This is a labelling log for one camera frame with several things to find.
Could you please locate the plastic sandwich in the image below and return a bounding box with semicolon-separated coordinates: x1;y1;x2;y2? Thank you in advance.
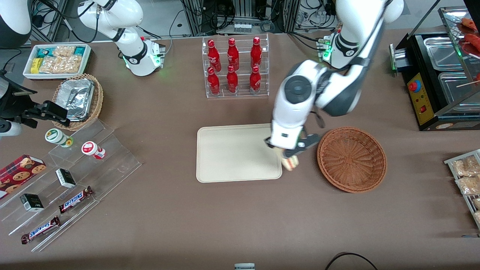
273;147;299;171

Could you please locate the beige plastic tray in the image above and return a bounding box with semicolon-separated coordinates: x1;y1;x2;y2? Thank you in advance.
196;123;283;183

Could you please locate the light wicker basket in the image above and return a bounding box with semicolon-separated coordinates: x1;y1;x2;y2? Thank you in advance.
52;73;104;131

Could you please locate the round brown wicker basket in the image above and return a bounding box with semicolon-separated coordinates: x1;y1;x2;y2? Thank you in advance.
317;127;387;194

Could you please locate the tray of packaged pastries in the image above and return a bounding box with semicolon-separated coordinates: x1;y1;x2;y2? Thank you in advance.
444;149;480;229

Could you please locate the green lid yogurt cup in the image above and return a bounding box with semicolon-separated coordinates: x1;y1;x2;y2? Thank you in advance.
45;128;74;148

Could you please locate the aluminium foil container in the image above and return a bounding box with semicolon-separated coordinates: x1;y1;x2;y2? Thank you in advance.
57;79;95;121

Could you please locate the white snack bin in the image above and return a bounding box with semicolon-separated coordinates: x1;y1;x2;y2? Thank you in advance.
22;43;92;81

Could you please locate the red plaid cookie box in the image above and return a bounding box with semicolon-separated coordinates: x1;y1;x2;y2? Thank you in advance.
0;154;47;200

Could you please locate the large rice cracker bag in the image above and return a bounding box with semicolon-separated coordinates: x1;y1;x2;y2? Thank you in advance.
39;55;83;74

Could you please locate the red lid yogurt cup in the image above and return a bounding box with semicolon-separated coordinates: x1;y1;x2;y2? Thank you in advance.
81;141;106;160

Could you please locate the clear acrylic bottle rack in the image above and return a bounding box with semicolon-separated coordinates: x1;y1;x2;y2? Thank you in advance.
202;33;270;99

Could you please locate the small rice cracker bag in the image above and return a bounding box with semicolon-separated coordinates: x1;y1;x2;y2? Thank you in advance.
52;46;76;57

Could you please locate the red cola bottle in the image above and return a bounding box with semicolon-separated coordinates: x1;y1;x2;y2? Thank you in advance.
250;36;263;70
207;39;222;72
207;67;221;96
227;37;240;71
250;65;261;94
226;65;239;93

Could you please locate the small black box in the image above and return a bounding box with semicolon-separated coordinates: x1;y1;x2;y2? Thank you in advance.
55;168;77;188
20;193;44;212

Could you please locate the clear acrylic stepped stand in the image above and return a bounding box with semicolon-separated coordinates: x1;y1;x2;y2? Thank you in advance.
0;119;142;252

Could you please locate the snickers chocolate bar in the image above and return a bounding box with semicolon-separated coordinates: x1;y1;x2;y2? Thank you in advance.
58;186;94;214
21;216;61;245

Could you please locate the black hot food display machine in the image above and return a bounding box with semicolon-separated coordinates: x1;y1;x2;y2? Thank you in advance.
389;0;480;132

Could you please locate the steel food pan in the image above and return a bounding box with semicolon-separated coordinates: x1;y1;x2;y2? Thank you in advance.
424;37;465;71
438;71;480;113

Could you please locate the red sausage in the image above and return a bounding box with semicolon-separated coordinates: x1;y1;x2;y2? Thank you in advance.
460;17;480;32
463;33;480;49

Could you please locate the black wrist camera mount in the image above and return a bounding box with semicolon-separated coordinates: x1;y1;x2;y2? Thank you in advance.
0;85;38;113

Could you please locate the black table cable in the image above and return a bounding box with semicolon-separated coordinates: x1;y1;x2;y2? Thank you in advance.
324;252;379;270

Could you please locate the aluminium frame rack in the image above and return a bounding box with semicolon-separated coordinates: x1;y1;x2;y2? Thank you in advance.
182;0;300;36

